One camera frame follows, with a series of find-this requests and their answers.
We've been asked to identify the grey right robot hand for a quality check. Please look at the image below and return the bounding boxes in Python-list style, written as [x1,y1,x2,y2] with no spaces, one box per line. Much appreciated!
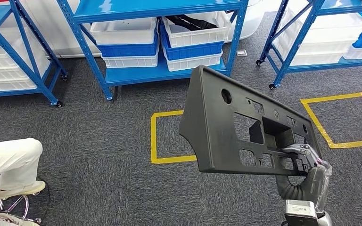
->
[276,144,333,213]

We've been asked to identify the black plastic panel part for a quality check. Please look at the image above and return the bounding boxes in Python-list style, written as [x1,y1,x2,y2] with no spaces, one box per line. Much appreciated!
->
[178,65,322,177]

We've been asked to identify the blue shelf rack with casters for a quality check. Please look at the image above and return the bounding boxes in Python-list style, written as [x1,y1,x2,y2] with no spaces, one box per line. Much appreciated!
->
[0,0,68,108]
[255,0,362,91]

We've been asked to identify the blue metal shelf rack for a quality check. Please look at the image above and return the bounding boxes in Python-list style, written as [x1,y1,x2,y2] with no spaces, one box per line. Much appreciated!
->
[56,0,249,101]

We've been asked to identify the yellow floor tape square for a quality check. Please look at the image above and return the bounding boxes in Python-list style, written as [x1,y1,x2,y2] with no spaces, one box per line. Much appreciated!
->
[299,91,362,149]
[150,110,198,165]

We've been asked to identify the black trim strips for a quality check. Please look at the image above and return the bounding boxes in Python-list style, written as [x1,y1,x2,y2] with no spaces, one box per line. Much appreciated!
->
[165,14,219,32]

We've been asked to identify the white car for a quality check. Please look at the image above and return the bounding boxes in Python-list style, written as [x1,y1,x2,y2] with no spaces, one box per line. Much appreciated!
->
[20,0,266,59]

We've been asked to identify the person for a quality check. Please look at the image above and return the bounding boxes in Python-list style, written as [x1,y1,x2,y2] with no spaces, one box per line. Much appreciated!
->
[0,137,46,226]

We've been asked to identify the chrome stool with black seat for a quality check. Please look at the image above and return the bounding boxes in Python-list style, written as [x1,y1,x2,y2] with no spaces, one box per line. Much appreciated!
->
[0,193,43,226]

